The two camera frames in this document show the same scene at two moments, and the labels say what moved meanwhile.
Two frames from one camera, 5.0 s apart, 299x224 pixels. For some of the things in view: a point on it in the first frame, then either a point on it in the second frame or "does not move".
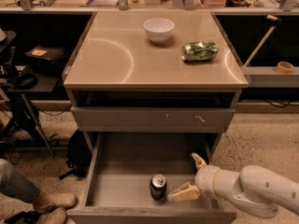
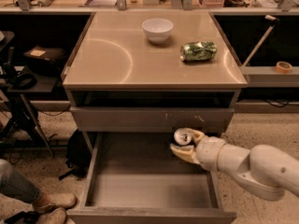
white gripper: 205,179 to 207,152
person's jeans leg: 14,184 does not move
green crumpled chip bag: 199,50 does not move
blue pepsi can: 159,187 to 182,136
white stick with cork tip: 263,42 does not move
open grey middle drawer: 120,187 does not move
